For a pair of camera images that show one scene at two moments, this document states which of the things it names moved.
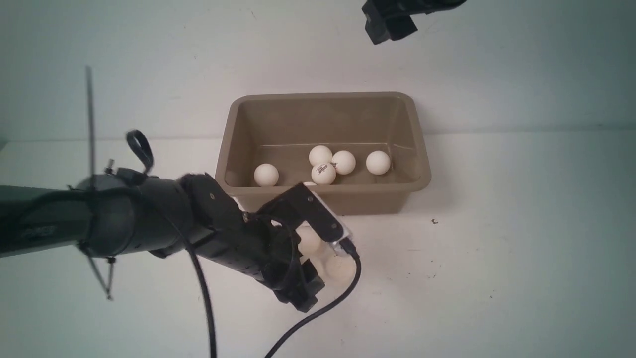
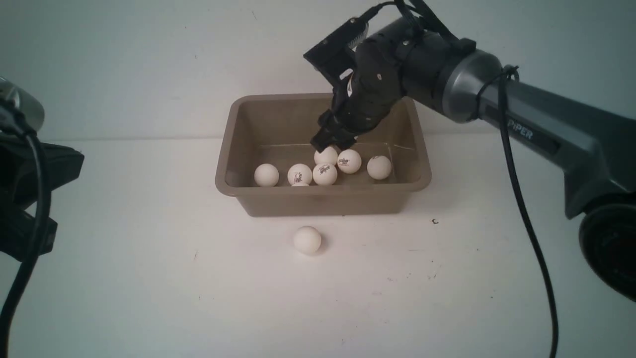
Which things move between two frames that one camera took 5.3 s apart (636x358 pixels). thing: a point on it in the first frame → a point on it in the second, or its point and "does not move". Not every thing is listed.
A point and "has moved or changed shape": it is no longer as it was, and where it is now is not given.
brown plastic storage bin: x=361 y=153 does not move
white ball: x=344 y=161 has moved or changed shape
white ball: x=266 y=175 does not move
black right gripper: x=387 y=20 → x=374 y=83
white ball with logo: x=323 y=174 does not move
